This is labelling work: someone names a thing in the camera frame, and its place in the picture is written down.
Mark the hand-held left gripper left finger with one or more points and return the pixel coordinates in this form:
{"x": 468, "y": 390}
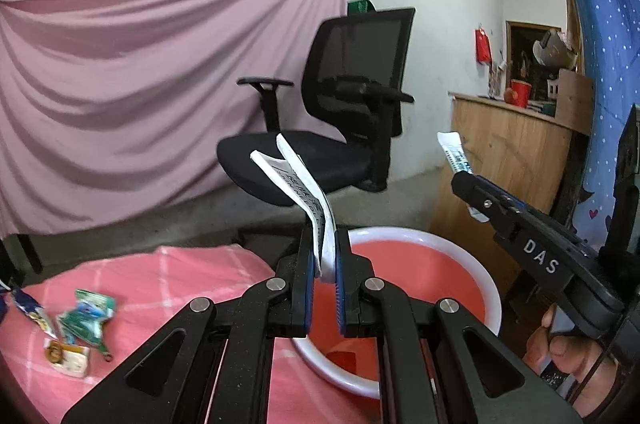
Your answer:
{"x": 312, "y": 264}

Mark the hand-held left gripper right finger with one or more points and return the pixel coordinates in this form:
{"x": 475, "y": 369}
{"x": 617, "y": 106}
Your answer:
{"x": 342, "y": 286}

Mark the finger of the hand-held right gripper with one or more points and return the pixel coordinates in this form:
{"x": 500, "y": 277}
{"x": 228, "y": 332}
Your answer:
{"x": 530, "y": 254}
{"x": 555, "y": 229}

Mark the white paper wrapper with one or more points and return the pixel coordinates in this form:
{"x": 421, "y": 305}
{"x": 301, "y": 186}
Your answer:
{"x": 300, "y": 189}

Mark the pink plastic basin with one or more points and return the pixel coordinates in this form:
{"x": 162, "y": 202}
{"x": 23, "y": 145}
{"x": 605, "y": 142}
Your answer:
{"x": 430, "y": 264}

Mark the small white sachet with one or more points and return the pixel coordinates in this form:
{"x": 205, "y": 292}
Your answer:
{"x": 452, "y": 151}

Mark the dark blue snack wrapper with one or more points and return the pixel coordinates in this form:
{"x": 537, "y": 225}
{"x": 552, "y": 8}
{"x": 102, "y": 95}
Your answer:
{"x": 30, "y": 311}

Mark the person's right hand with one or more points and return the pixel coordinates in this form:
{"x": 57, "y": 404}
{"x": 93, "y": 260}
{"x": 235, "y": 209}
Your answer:
{"x": 575, "y": 356}

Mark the wooden counter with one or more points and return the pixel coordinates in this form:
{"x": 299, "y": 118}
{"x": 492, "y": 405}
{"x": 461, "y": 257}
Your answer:
{"x": 505, "y": 149}

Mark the wooden board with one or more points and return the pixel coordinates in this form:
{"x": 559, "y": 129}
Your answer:
{"x": 575, "y": 99}

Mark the red cup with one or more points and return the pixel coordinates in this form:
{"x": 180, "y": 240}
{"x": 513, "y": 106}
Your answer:
{"x": 520, "y": 93}

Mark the pink checked tablecloth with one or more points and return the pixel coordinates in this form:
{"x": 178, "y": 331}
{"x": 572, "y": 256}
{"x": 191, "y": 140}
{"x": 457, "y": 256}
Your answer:
{"x": 150, "y": 284}

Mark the grey helmet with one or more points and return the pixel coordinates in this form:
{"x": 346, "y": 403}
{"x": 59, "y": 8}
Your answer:
{"x": 555, "y": 49}

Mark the red hanging ornament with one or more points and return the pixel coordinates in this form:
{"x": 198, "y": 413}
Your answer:
{"x": 483, "y": 45}

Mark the blue dotted curtain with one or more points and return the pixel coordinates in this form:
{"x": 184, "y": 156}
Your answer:
{"x": 605, "y": 34}

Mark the black office chair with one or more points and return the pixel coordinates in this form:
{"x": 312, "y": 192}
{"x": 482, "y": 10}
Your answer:
{"x": 360, "y": 49}

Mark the green snack wrapper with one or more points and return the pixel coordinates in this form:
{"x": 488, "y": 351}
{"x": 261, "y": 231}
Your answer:
{"x": 85, "y": 319}

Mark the small white food carton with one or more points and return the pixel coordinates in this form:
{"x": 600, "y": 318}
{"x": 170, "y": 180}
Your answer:
{"x": 75, "y": 359}

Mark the pink hanging cloth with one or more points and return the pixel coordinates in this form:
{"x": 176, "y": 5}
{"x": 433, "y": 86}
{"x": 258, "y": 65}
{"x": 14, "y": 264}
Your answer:
{"x": 125, "y": 79}

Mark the dark wooden door frame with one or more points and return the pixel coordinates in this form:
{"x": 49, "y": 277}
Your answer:
{"x": 520, "y": 44}

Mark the green wall sign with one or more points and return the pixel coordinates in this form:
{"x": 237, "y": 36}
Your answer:
{"x": 361, "y": 6}

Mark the black metal frame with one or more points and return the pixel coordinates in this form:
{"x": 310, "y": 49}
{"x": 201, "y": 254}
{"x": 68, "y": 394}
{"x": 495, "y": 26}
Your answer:
{"x": 27, "y": 251}

